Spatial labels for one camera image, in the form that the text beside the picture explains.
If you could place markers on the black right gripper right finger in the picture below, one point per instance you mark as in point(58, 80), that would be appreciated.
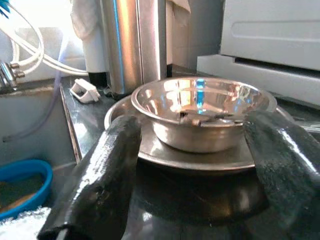
point(287, 180)

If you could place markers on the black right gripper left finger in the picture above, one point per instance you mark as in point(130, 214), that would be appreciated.
point(100, 180)

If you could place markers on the round stainless steel plate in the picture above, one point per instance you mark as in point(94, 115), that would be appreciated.
point(180, 160)

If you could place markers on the stainless steel bowl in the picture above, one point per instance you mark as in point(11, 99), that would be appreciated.
point(195, 140)

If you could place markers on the blue plastic bowl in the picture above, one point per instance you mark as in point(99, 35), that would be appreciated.
point(47, 180)

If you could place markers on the small white plastic clip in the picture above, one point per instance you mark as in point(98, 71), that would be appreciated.
point(86, 91)

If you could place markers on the clear drain tube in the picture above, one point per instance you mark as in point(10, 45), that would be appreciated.
point(50, 105)

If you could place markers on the clear bubble wrap sheet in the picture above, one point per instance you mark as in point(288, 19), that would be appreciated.
point(20, 225)

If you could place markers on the stainless steel sink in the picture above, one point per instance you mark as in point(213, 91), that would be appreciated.
point(30, 120)

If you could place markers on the tall stainless steel utensil holder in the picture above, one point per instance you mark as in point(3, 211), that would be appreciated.
point(130, 50)

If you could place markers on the white washing machine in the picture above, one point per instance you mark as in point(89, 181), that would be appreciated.
point(275, 37)

